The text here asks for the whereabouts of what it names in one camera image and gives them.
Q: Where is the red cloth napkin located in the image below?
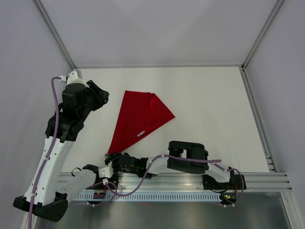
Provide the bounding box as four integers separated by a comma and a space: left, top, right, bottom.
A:
108, 91, 175, 154

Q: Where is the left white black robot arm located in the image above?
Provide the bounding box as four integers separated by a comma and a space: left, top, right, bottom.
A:
13, 80, 109, 222

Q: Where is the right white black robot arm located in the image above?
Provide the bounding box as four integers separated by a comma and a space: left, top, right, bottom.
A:
105, 141, 246, 192

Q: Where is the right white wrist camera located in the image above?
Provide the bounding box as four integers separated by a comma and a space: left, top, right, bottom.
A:
98, 164, 113, 184

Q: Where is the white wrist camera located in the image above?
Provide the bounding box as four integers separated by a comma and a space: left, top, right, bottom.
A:
98, 164, 113, 184
60, 69, 89, 87

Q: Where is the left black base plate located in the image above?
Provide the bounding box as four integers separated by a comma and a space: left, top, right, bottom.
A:
92, 174, 119, 190

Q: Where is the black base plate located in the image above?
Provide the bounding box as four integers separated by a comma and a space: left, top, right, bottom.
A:
202, 174, 246, 191
92, 174, 119, 190

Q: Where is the aluminium front rail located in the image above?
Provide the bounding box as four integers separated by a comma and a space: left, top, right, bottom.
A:
57, 172, 293, 191

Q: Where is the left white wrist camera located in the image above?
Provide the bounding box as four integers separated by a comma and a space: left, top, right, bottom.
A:
60, 69, 89, 87

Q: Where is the white slotted cable duct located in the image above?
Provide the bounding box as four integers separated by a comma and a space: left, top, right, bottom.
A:
74, 191, 221, 202

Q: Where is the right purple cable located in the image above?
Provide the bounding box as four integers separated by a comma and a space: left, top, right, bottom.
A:
88, 155, 244, 208

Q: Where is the aluminium frame left post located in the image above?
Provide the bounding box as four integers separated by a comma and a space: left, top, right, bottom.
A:
32, 0, 76, 69

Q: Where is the aluminium frame post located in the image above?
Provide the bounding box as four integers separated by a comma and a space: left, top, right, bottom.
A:
240, 0, 285, 71
32, 0, 76, 69

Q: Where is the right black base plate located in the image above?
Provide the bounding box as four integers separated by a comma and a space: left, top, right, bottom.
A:
202, 174, 246, 191

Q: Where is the aluminium frame right post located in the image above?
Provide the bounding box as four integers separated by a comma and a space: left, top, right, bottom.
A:
240, 0, 285, 71

